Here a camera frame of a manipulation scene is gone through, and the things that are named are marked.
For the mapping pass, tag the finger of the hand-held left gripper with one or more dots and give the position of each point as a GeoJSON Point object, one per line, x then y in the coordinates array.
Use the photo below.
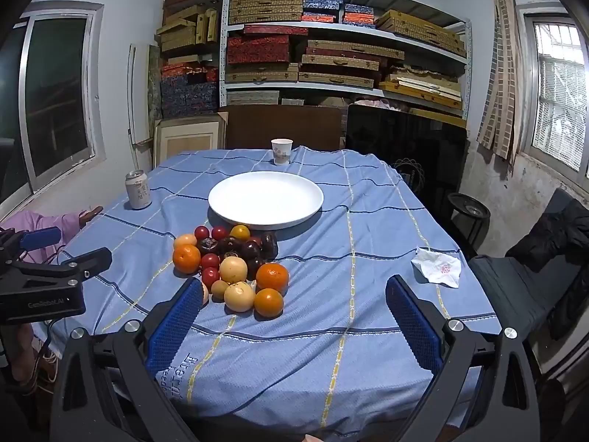
{"type": "Point", "coordinates": [87, 260]}
{"type": "Point", "coordinates": [40, 238]}

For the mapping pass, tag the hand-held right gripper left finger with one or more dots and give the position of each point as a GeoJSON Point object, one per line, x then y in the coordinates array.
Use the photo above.
{"type": "Point", "coordinates": [172, 327]}

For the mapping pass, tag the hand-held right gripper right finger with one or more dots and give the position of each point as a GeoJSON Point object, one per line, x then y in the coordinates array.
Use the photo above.
{"type": "Point", "coordinates": [414, 327]}

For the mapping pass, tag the small pale yellow round fruit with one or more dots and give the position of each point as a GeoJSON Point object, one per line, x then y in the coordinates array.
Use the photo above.
{"type": "Point", "coordinates": [219, 289]}

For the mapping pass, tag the red cherry tomato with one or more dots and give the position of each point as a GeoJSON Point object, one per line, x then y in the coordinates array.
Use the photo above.
{"type": "Point", "coordinates": [219, 232]}
{"type": "Point", "coordinates": [211, 275]}
{"type": "Point", "coordinates": [210, 260]}
{"type": "Point", "coordinates": [201, 232]}
{"type": "Point", "coordinates": [255, 240]}

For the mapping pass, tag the orange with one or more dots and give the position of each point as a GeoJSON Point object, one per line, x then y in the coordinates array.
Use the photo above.
{"type": "Point", "coordinates": [272, 277]}
{"type": "Point", "coordinates": [186, 258]}
{"type": "Point", "coordinates": [268, 302]}

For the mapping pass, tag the dark purple fruit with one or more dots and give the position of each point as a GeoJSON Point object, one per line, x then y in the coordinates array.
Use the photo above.
{"type": "Point", "coordinates": [228, 243]}
{"type": "Point", "coordinates": [268, 244]}
{"type": "Point", "coordinates": [230, 255]}
{"type": "Point", "coordinates": [208, 245]}
{"type": "Point", "coordinates": [254, 267]}
{"type": "Point", "coordinates": [251, 249]}

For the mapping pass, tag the yellow orange tomato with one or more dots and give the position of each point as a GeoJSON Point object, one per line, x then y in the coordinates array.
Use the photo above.
{"type": "Point", "coordinates": [239, 231]}

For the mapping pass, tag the white round plate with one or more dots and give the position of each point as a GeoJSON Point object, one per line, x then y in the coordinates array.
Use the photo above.
{"type": "Point", "coordinates": [264, 198]}

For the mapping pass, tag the person's left forearm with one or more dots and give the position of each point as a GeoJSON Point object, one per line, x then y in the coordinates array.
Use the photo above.
{"type": "Point", "coordinates": [20, 350]}

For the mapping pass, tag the pink cloth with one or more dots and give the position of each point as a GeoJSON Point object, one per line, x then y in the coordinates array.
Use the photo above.
{"type": "Point", "coordinates": [41, 222]}

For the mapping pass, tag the brown wooden chair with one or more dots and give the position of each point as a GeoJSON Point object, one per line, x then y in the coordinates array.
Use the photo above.
{"type": "Point", "coordinates": [89, 214]}

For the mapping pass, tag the crumpled white tissue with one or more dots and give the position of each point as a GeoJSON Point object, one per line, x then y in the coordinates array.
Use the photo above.
{"type": "Point", "coordinates": [437, 268]}

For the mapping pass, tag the beige drink can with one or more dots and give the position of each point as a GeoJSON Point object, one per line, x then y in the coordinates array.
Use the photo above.
{"type": "Point", "coordinates": [138, 193]}

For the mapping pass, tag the black chair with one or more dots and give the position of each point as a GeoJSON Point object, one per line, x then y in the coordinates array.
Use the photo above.
{"type": "Point", "coordinates": [497, 281]}

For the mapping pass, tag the blue checked tablecloth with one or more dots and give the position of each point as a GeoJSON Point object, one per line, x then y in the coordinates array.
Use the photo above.
{"type": "Point", "coordinates": [322, 285]}

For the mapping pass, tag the round black stool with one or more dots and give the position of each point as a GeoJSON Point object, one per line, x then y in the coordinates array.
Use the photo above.
{"type": "Point", "coordinates": [468, 205]}

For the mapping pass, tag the white framed sliding window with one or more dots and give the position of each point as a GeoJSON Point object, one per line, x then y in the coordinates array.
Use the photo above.
{"type": "Point", "coordinates": [55, 92]}

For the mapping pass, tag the black jacket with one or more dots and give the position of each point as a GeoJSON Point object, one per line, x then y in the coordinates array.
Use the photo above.
{"type": "Point", "coordinates": [552, 235]}

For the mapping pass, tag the white leaning board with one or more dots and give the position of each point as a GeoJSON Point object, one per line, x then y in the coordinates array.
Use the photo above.
{"type": "Point", "coordinates": [138, 101]}

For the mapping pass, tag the black glossy panel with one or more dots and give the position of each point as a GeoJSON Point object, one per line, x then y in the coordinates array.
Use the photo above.
{"type": "Point", "coordinates": [414, 142]}

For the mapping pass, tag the pile of blue patterned boxes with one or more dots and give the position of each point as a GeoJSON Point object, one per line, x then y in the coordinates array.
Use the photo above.
{"type": "Point", "coordinates": [188, 92]}

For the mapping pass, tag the white paper cup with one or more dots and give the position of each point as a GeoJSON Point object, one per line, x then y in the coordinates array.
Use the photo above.
{"type": "Point", "coordinates": [281, 152]}

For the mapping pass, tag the brown board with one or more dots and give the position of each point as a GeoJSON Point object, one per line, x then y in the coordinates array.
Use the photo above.
{"type": "Point", "coordinates": [285, 129]}

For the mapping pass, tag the white metal shelf rack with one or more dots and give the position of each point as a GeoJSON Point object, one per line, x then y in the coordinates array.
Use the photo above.
{"type": "Point", "coordinates": [223, 55]}

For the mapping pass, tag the pile of tan woven boxes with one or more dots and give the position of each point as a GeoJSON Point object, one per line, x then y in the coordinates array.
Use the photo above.
{"type": "Point", "coordinates": [184, 32]}

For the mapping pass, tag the beige checked curtain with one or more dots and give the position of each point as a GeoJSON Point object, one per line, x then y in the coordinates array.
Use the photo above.
{"type": "Point", "coordinates": [501, 78]}

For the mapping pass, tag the window with metal grille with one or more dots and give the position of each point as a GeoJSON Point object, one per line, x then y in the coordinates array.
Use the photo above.
{"type": "Point", "coordinates": [557, 92]}

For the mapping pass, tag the row of flat gift boxes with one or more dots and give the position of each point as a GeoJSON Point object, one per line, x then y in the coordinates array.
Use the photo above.
{"type": "Point", "coordinates": [267, 50]}

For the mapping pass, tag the beige picture frame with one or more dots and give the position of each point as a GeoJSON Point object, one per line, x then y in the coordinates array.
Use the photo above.
{"type": "Point", "coordinates": [188, 140]}

